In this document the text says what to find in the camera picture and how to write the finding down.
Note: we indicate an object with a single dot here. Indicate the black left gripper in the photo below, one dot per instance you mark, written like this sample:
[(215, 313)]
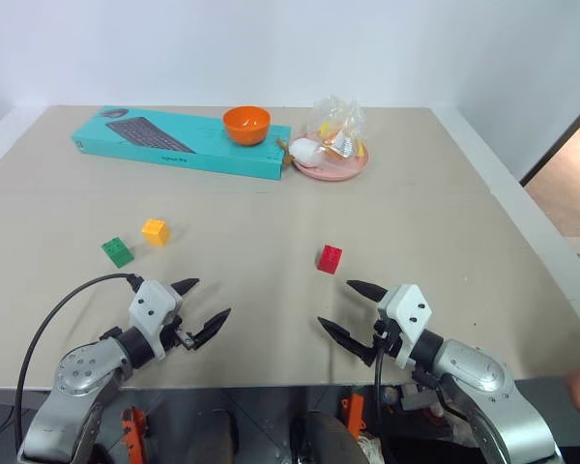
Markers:
[(173, 334)]

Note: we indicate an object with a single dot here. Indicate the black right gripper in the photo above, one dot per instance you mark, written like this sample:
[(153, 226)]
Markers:
[(390, 340)]

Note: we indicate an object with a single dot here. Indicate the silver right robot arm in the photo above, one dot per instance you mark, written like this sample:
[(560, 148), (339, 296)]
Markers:
[(483, 386)]

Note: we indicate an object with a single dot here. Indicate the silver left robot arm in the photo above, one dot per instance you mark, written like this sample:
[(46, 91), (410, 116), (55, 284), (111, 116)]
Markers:
[(79, 372)]

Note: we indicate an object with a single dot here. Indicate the red toy block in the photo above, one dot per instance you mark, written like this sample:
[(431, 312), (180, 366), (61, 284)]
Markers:
[(329, 260)]

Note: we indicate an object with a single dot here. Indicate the yellow toy block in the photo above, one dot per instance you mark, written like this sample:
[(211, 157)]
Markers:
[(155, 233)]

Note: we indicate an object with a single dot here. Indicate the orange clamp under table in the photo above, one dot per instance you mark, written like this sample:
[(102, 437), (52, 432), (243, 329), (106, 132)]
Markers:
[(354, 413), (134, 432)]

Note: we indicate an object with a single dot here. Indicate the green toy block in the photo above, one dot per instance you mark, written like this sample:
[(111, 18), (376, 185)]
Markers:
[(118, 252)]

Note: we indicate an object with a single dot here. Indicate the pink round plate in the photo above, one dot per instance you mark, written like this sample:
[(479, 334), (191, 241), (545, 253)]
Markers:
[(336, 170)]

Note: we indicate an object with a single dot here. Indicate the teal keyboard box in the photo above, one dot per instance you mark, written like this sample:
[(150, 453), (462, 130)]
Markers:
[(183, 145)]

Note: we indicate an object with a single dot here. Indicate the white soft toy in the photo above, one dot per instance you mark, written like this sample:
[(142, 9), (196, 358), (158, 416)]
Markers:
[(304, 151)]

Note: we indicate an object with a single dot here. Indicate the orange plastic bowl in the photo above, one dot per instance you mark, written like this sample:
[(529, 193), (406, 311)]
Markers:
[(246, 126)]

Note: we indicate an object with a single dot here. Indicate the clear crumpled plastic bag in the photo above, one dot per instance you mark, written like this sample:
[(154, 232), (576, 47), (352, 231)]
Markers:
[(340, 121)]

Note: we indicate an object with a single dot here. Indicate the brown wooden door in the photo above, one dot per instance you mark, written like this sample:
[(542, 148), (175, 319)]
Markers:
[(568, 179)]

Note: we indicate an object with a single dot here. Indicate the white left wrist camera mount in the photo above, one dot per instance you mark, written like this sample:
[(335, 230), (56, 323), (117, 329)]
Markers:
[(151, 302)]

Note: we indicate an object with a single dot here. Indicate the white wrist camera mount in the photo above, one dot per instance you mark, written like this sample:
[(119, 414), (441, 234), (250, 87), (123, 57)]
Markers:
[(408, 309), (151, 302)]

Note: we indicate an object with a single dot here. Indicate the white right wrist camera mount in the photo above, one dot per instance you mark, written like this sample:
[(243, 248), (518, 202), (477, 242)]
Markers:
[(408, 309)]

